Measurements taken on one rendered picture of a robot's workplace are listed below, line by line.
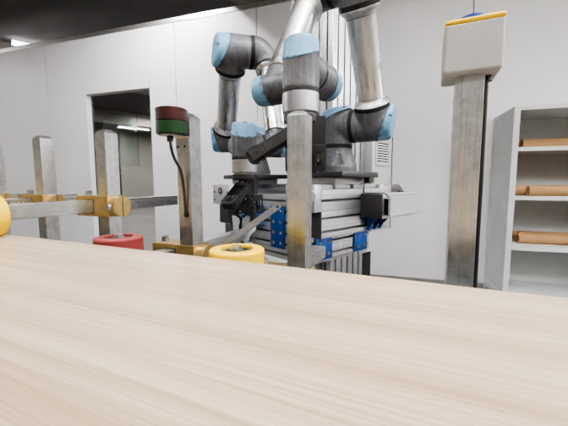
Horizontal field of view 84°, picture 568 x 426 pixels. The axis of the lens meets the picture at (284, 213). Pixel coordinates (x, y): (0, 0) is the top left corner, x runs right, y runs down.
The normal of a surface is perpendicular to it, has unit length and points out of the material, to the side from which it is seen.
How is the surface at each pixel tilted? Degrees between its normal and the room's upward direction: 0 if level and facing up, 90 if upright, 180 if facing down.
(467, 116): 90
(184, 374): 0
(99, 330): 0
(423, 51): 90
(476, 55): 90
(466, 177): 90
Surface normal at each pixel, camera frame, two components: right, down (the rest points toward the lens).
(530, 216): -0.29, 0.09
